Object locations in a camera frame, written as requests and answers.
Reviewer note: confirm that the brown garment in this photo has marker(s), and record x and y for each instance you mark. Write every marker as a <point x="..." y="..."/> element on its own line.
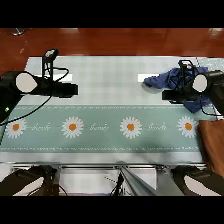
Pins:
<point x="213" y="143"/>

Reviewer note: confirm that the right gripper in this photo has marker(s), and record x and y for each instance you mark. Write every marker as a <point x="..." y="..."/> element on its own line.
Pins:
<point x="176" y="96"/>

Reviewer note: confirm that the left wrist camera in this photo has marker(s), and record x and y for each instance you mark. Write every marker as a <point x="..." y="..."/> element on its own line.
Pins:
<point x="49" y="54"/>

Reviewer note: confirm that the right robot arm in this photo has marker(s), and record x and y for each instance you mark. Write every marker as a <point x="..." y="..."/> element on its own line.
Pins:
<point x="216" y="83"/>

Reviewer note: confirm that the blue shirt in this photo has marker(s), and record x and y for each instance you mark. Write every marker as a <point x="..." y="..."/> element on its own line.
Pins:
<point x="166" y="79"/>

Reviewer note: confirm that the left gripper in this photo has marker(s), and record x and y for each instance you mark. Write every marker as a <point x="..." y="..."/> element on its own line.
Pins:
<point x="66" y="90"/>

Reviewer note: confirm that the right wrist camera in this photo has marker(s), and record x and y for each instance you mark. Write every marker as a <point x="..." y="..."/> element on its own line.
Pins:
<point x="183" y="68"/>

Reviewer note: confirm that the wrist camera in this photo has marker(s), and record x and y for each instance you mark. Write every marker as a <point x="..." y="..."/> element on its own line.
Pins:
<point x="49" y="54"/>
<point x="183" y="68"/>

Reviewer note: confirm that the silver frame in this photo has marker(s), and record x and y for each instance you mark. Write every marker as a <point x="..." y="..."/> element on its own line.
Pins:
<point x="140" y="182"/>

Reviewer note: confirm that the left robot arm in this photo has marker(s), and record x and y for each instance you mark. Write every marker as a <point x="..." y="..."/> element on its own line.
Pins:
<point x="13" y="95"/>

